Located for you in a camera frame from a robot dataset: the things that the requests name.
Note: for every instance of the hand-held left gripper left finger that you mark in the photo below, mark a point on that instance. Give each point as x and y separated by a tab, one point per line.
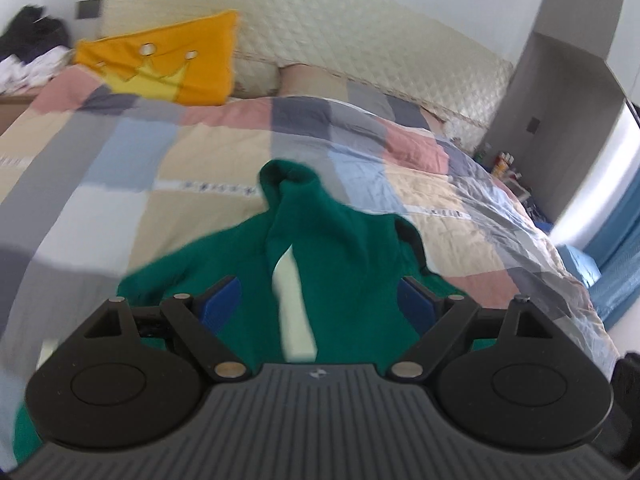
220	302

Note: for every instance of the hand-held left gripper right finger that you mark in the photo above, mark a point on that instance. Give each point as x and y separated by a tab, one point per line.
415	305

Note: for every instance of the green zip hoodie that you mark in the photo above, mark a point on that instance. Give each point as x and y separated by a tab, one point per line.
340	240

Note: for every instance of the white clothes pile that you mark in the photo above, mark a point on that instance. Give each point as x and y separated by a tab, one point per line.
35	67

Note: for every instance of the black clothes pile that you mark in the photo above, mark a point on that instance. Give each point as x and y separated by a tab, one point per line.
35	30

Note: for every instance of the blue curtain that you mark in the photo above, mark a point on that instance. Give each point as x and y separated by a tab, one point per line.
620	260

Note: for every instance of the patchwork duvet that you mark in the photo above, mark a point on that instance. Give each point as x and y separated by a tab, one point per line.
150	160

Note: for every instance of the yellow bottle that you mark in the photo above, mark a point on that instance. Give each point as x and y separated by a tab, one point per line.
499	167

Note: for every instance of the patchwork pillow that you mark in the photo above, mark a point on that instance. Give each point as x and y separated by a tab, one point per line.
310	80

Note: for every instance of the yellow crown pillow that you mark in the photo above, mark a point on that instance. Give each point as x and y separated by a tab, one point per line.
200	55

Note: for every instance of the wooden nightstand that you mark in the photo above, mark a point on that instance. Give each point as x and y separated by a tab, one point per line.
15	107

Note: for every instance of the cream quilted headboard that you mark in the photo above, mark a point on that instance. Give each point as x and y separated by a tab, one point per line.
350	25

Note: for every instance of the grey wall switch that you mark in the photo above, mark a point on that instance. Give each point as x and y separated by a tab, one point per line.
533	125

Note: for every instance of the dark wall socket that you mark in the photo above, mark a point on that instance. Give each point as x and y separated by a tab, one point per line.
89	9

